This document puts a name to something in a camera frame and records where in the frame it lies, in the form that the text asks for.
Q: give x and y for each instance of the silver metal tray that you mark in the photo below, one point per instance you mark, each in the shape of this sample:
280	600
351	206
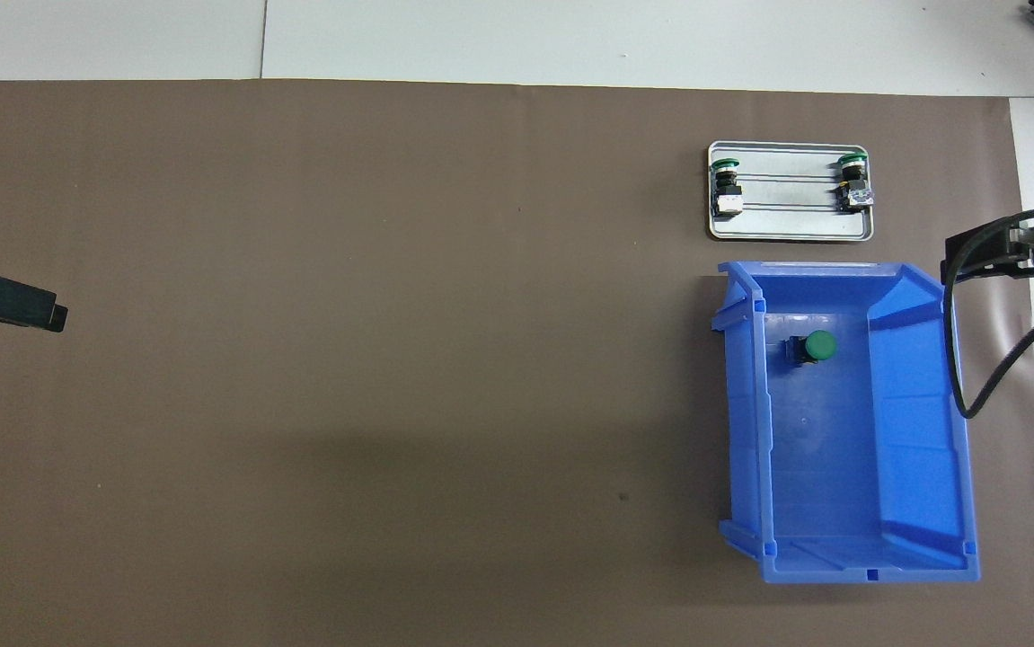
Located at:
790	225

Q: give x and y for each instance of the green push button switch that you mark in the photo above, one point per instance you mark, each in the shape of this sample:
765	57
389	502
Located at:
820	345
854	184
728	189

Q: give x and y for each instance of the blue plastic storage bin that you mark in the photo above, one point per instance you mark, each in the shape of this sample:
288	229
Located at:
840	449

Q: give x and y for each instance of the brown paper table mat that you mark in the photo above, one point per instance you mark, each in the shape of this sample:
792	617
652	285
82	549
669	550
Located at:
391	404

